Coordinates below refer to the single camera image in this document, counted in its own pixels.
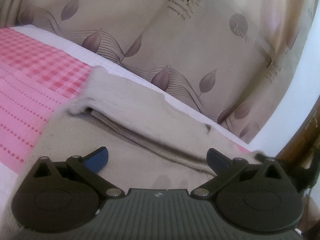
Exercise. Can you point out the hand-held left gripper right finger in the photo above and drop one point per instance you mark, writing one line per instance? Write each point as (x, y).
(218, 160)

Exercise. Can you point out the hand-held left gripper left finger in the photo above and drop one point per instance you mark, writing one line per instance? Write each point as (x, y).
(97, 160)

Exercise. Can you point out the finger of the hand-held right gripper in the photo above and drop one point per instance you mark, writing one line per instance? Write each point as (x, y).
(260, 156)

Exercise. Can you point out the beige knit sweater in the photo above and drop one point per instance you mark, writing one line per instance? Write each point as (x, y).
(140, 120)

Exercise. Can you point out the brown wooden door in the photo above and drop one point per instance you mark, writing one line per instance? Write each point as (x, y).
(303, 135)

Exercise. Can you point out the pink checked blanket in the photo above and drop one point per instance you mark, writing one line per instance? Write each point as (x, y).
(30, 85)

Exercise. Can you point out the beige leaf print curtain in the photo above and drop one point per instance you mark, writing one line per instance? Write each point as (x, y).
(150, 17)

